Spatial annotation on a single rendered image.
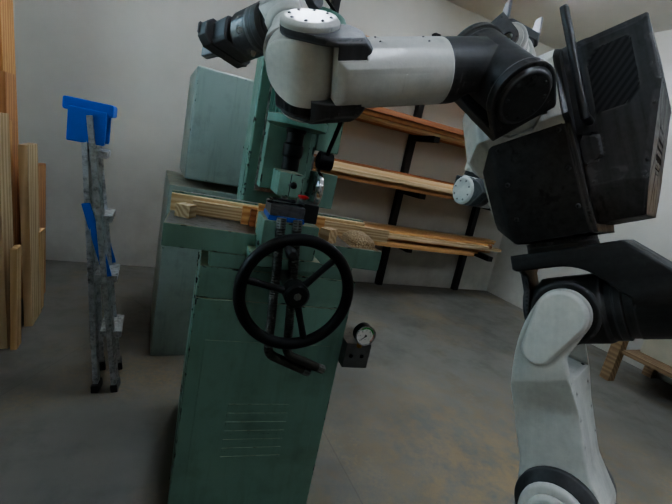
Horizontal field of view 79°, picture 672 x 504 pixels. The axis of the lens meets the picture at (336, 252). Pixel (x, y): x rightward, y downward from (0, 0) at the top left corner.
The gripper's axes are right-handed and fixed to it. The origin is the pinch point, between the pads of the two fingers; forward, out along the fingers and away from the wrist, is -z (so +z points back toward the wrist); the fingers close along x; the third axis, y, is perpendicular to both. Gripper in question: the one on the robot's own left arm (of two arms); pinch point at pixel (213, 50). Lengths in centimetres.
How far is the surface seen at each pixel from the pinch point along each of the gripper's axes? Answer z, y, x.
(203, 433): -26, -94, 31
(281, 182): -8.2, -19.4, 33.3
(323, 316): 1, -57, 48
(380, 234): 6, -29, 67
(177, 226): -17.7, -36.9, 8.6
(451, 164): -80, 92, 343
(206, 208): -25.3, -29.1, 21.7
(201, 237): -14.9, -38.8, 13.9
